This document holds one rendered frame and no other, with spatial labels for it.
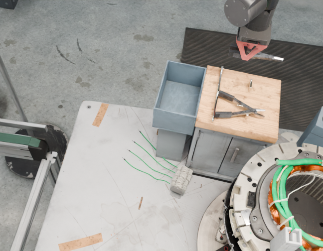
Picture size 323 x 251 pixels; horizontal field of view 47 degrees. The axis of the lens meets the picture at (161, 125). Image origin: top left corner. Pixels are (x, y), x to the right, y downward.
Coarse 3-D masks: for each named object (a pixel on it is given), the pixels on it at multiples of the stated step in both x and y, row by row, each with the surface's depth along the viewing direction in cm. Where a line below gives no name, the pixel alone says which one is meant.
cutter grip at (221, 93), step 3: (219, 93) 93; (222, 93) 92; (225, 93) 92; (219, 96) 93; (222, 96) 93; (225, 96) 92; (228, 96) 92; (231, 96) 92; (234, 96) 92; (228, 99) 93; (231, 99) 92
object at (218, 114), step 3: (216, 114) 89; (219, 114) 89; (222, 114) 89; (225, 114) 89; (228, 114) 89; (231, 114) 89; (216, 117) 90; (219, 117) 90; (222, 117) 90; (225, 117) 90; (228, 117) 90
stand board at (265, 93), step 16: (208, 80) 98; (224, 80) 98; (240, 80) 99; (256, 80) 99; (272, 80) 99; (208, 96) 95; (240, 96) 96; (256, 96) 96; (272, 96) 96; (208, 112) 92; (272, 112) 94; (208, 128) 92; (224, 128) 91; (240, 128) 90; (256, 128) 91; (272, 128) 91
